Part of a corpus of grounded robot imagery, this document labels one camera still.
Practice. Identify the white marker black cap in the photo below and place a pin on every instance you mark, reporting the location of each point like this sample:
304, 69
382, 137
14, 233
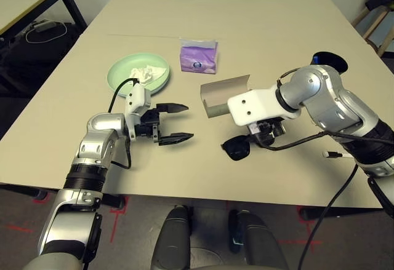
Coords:
335, 154

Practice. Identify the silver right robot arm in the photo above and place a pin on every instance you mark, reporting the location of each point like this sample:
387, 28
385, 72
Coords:
326, 97

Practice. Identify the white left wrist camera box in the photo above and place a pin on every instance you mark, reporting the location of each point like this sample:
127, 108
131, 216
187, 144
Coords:
138, 97

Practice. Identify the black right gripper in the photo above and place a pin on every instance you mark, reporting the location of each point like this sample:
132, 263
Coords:
266, 131

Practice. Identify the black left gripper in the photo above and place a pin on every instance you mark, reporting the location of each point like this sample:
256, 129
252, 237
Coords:
149, 125

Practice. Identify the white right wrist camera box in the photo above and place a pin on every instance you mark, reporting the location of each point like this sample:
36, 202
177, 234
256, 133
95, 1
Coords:
255, 105

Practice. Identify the grey right robot leg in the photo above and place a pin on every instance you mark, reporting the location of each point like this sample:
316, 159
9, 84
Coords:
258, 242

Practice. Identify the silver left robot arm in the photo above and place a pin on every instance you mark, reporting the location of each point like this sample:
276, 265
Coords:
98, 137

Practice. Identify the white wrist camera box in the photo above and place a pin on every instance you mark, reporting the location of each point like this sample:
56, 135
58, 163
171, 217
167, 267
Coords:
138, 97
255, 105

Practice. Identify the white tissue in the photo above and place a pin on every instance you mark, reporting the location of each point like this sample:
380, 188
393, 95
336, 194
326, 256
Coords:
146, 74

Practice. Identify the light green plate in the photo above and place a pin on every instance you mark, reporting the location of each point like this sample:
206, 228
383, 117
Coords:
123, 73

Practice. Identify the black cup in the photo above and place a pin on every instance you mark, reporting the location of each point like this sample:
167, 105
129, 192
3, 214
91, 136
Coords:
334, 61

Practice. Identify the purple tissue pack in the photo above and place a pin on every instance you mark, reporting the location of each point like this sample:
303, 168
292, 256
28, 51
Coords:
198, 59

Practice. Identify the grey glasses case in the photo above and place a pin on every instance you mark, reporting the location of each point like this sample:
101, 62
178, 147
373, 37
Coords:
221, 90

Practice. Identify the grey robot leg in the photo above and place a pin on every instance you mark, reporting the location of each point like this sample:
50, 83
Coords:
172, 239
258, 242

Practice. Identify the black table base foot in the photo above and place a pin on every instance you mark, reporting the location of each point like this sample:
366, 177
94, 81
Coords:
338, 213
27, 191

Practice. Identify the white power adapter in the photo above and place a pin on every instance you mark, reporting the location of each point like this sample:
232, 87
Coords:
44, 26

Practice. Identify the black sunglasses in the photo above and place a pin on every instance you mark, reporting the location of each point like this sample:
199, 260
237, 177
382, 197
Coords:
238, 151

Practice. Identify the grey left robot leg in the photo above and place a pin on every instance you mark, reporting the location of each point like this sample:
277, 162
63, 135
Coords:
172, 239

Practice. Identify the wooden stool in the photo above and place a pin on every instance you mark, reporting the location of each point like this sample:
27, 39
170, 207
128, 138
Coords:
374, 23

